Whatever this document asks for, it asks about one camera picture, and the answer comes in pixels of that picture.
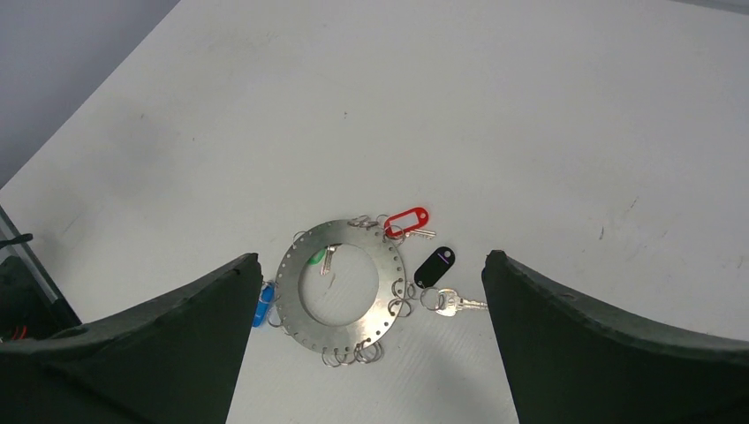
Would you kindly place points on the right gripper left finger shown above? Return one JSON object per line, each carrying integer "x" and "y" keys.
{"x": 171, "y": 359}

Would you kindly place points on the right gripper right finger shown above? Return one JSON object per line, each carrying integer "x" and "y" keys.
{"x": 571, "y": 358}

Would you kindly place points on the blue key tag with key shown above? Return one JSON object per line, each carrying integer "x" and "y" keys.
{"x": 265, "y": 301}

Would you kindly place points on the black key tag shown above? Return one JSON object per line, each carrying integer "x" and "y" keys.
{"x": 446, "y": 301}

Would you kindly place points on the green key tag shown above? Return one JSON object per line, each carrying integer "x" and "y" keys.
{"x": 318, "y": 257}

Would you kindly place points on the red key tag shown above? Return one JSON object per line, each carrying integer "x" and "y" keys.
{"x": 409, "y": 223}

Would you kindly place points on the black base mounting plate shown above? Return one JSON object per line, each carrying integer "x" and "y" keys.
{"x": 32, "y": 305}

